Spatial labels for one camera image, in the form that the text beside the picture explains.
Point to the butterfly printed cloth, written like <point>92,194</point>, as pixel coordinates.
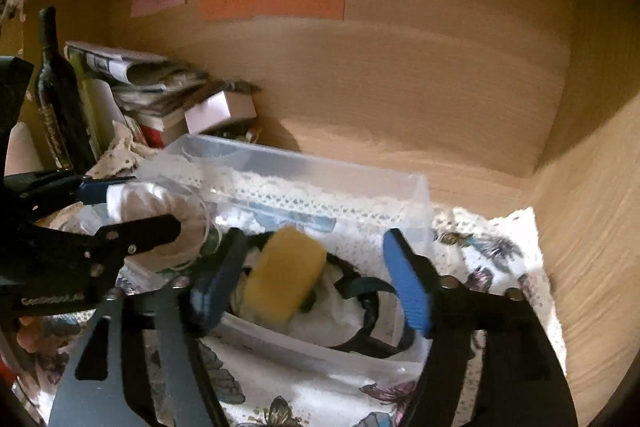
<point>310,389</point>

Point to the red book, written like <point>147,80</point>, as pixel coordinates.
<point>160,129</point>

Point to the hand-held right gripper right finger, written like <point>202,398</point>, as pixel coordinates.
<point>407,289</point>

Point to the yellow-green carton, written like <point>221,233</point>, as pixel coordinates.
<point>90,102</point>

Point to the dark wine bottle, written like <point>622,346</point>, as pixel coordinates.
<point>55,107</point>

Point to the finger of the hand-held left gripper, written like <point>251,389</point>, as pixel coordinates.
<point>100,192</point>
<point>142,234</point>

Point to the clear plastic storage box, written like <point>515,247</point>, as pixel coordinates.
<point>300,167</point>

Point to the person's left hand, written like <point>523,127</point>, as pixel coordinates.
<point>37,331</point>

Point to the beige roll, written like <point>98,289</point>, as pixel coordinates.
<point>22,152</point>

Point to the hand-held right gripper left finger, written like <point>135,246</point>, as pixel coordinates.
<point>216,289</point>

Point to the small white box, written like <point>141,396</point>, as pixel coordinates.
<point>220,109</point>

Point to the white lace doily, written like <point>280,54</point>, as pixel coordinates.
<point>120,157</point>

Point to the stack of newspapers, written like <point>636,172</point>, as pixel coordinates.
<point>150,79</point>

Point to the yellow sponge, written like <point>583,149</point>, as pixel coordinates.
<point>287,277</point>

